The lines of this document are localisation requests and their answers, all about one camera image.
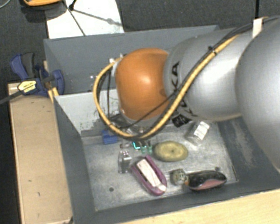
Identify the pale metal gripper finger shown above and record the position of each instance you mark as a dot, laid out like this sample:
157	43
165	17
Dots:
124	161

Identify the grey metal bin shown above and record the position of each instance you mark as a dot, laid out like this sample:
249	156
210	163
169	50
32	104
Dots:
113	180

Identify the blue rectangular block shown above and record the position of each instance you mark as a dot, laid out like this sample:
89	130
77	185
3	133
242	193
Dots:
108	137

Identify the yellow-green oval fruit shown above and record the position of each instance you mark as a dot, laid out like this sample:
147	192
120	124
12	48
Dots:
171	151

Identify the small grey-green toy animal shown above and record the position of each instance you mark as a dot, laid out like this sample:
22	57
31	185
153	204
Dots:
178	176

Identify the clear plastic bottle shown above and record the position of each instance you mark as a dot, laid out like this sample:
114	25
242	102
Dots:
197	133

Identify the black and pink oval object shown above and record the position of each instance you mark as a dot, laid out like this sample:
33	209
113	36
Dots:
206	180

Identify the pale wood flat board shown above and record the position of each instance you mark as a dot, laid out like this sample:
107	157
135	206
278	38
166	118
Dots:
39	159

